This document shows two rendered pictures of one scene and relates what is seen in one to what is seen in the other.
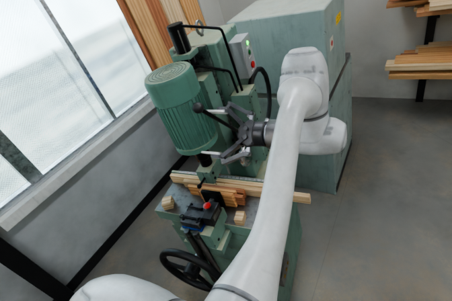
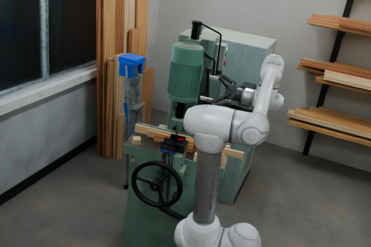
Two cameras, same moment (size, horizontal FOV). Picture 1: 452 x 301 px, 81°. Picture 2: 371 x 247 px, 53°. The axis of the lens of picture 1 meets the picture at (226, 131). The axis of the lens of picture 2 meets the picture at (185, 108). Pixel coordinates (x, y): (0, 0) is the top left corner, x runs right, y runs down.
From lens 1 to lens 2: 1.31 m
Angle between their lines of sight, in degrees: 23
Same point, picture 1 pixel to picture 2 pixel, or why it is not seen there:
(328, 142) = (276, 102)
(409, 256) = not seen: outside the picture
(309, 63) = (279, 61)
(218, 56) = (212, 49)
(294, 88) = (271, 69)
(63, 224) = not seen: outside the picture
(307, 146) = not seen: hidden behind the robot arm
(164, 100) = (186, 60)
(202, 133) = (194, 90)
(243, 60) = (222, 58)
